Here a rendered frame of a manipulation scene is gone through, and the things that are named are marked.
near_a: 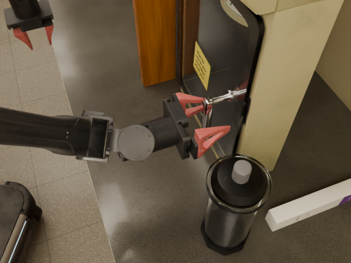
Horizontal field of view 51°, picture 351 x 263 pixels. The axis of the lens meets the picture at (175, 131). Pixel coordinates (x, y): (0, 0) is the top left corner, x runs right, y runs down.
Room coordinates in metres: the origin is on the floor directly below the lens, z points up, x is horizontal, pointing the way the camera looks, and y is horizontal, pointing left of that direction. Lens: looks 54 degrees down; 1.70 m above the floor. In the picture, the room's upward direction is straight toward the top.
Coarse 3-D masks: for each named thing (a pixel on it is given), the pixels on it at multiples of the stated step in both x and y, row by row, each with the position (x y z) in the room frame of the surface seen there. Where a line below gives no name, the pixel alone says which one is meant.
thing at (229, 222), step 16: (256, 160) 0.33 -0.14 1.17; (208, 176) 0.30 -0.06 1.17; (208, 208) 0.28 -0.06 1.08; (240, 208) 0.25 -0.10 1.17; (256, 208) 0.25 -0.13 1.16; (208, 224) 0.28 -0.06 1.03; (224, 224) 0.25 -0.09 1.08; (240, 224) 0.25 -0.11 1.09; (224, 240) 0.25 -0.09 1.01; (240, 240) 0.25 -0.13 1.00
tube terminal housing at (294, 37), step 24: (288, 0) 0.41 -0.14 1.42; (312, 0) 0.43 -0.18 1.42; (336, 0) 0.44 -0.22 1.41; (264, 24) 0.42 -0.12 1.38; (288, 24) 0.42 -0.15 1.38; (312, 24) 0.43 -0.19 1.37; (264, 48) 0.41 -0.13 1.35; (288, 48) 0.42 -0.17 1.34; (312, 48) 0.44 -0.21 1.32; (264, 72) 0.41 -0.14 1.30; (288, 72) 0.43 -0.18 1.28; (312, 72) 0.45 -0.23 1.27; (264, 96) 0.42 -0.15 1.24; (288, 96) 0.43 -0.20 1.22; (264, 120) 0.42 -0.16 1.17; (288, 120) 0.44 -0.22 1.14; (240, 144) 0.41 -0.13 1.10; (264, 144) 0.43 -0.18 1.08
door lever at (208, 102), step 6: (228, 90) 0.45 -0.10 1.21; (222, 96) 0.45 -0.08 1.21; (228, 96) 0.45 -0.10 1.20; (204, 102) 0.43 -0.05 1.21; (210, 102) 0.43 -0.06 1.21; (216, 102) 0.44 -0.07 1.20; (204, 108) 0.43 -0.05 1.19; (210, 108) 0.43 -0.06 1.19; (204, 114) 0.43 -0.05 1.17; (210, 114) 0.43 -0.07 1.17; (204, 120) 0.43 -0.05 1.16; (210, 120) 0.43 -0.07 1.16; (204, 126) 0.43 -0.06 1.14; (210, 126) 0.43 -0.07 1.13
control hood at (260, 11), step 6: (240, 0) 0.39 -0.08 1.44; (246, 0) 0.39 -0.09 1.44; (252, 0) 0.39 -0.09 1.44; (258, 0) 0.40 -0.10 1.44; (264, 0) 0.40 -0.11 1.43; (270, 0) 0.40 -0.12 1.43; (276, 0) 0.41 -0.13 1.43; (252, 6) 0.39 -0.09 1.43; (258, 6) 0.40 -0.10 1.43; (264, 6) 0.40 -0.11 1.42; (270, 6) 0.40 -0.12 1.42; (258, 12) 0.40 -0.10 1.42; (264, 12) 0.40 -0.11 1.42; (270, 12) 0.40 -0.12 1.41
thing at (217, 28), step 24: (192, 0) 0.63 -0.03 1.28; (216, 0) 0.53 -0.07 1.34; (192, 24) 0.62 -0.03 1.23; (216, 24) 0.53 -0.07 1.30; (240, 24) 0.46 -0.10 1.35; (192, 48) 0.61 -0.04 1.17; (216, 48) 0.52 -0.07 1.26; (240, 48) 0.45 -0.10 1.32; (192, 72) 0.61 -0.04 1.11; (216, 72) 0.51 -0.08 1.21; (240, 72) 0.43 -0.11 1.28; (216, 96) 0.50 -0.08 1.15; (240, 96) 0.42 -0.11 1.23; (216, 120) 0.48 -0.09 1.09; (240, 120) 0.41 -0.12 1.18; (216, 144) 0.47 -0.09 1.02
